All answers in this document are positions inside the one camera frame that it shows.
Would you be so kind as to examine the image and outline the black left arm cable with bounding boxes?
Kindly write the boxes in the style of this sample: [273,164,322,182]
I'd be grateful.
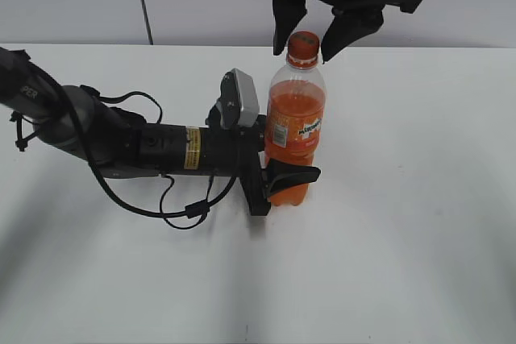
[10,92,235,230]

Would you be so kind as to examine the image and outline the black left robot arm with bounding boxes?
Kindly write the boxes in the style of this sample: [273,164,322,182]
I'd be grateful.
[1,49,320,217]

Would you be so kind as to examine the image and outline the orange bottle cap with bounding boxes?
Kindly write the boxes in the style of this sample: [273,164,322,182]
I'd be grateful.
[286,31,320,68]

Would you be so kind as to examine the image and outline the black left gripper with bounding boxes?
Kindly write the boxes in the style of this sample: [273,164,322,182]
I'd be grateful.
[198,114,321,216]

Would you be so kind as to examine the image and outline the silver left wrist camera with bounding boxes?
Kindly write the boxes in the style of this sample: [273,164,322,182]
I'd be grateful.
[206,68,260,131]

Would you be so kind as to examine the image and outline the orange Mirinda soda bottle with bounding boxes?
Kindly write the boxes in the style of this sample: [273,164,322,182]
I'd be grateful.
[264,31,327,208]

